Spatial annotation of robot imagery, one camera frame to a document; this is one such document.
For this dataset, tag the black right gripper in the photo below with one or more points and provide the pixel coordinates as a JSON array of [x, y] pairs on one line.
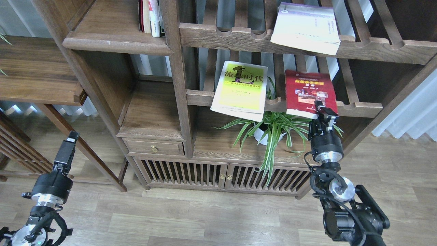
[[326, 146]]

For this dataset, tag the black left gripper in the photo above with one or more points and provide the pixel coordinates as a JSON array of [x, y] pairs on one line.
[[54, 188]]

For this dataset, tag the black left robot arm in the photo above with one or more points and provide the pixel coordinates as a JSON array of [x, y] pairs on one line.
[[45, 226]]

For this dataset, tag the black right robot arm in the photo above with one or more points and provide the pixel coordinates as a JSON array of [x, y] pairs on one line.
[[350, 213]]

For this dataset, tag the spider plant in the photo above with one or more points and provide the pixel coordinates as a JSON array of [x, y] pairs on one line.
[[278, 123]]

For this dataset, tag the white plant pot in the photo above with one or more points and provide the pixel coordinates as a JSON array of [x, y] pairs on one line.
[[260, 134]]

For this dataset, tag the white curtain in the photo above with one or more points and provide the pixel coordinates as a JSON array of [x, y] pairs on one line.
[[416, 115]]

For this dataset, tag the white purple book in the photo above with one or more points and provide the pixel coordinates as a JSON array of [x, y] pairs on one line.
[[306, 27]]

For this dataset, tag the brass drawer knob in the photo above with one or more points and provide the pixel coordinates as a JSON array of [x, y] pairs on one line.
[[154, 149]]

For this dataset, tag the wooden side table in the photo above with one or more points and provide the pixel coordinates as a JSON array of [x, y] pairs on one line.
[[35, 71]]

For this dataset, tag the yellow green book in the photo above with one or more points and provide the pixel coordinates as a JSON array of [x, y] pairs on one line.
[[241, 91]]

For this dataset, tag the dark wooden bookshelf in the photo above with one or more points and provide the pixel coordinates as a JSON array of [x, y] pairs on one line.
[[157, 91]]

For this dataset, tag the upright white book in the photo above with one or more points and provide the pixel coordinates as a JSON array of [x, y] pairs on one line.
[[154, 18]]

